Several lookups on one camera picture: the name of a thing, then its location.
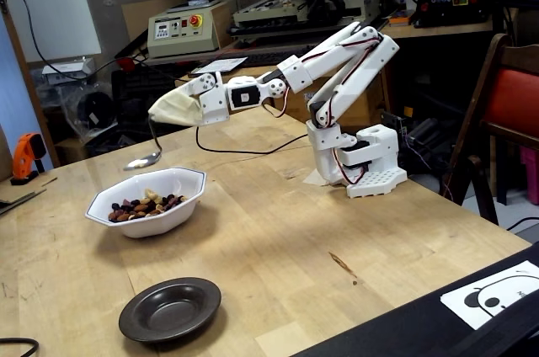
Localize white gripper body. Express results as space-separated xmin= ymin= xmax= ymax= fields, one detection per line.
xmin=196 ymin=72 xmax=232 ymax=127

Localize tape-wrapped gripper finger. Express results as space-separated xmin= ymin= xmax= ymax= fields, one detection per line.
xmin=147 ymin=72 xmax=219 ymax=120
xmin=150 ymin=104 xmax=201 ymax=127

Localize bent metal spoon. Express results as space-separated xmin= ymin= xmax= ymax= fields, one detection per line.
xmin=122 ymin=119 xmax=163 ymax=172

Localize white octagonal bowl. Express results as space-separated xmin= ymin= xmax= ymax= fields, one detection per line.
xmin=84 ymin=167 xmax=208 ymax=239

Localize dark brown plate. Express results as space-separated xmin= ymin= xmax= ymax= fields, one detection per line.
xmin=118 ymin=276 xmax=223 ymax=344

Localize flat tablet with white screen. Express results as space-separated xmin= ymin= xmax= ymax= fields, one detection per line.
xmin=191 ymin=56 xmax=249 ymax=76

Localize beige control box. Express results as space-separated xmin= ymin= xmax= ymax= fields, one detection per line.
xmin=147 ymin=0 xmax=237 ymax=59

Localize black plastic crate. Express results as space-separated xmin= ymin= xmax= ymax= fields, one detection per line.
xmin=111 ymin=66 xmax=190 ymax=131

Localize black spool in plastic bag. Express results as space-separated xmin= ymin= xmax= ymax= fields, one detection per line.
xmin=58 ymin=83 xmax=117 ymax=139

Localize trail mix nuts and raisins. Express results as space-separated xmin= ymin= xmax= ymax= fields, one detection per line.
xmin=107 ymin=188 xmax=189 ymax=223

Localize beige masking tape piece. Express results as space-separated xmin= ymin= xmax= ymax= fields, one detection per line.
xmin=302 ymin=167 xmax=334 ymax=187

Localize white device box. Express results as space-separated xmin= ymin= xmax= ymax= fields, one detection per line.
xmin=41 ymin=57 xmax=96 ymax=84

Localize wooden cabinet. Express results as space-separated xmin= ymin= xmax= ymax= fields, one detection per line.
xmin=174 ymin=48 xmax=387 ymax=131

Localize orange and black tool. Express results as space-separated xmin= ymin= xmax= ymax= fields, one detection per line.
xmin=10 ymin=132 xmax=46 ymax=186

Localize white board panel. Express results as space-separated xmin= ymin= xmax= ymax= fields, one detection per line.
xmin=0 ymin=0 xmax=102 ymax=64

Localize green circuit board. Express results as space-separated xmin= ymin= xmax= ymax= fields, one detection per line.
xmin=380 ymin=109 xmax=408 ymax=139

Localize dark metal strip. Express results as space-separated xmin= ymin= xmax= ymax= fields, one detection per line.
xmin=0 ymin=187 xmax=47 ymax=217

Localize wooden workbench top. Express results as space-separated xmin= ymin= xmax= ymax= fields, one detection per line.
xmin=378 ymin=19 xmax=494 ymax=41

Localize red padded wooden chair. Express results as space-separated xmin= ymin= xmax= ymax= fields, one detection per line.
xmin=440 ymin=32 xmax=539 ymax=226

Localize black case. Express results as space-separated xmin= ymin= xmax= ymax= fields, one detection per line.
xmin=290 ymin=242 xmax=539 ymax=357

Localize white panda sticker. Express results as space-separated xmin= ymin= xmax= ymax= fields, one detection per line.
xmin=440 ymin=259 xmax=539 ymax=331

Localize black hanging power cable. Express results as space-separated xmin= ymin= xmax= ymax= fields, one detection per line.
xmin=0 ymin=0 xmax=127 ymax=80

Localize thick black looped cable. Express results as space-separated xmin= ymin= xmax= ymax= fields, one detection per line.
xmin=0 ymin=337 xmax=40 ymax=357

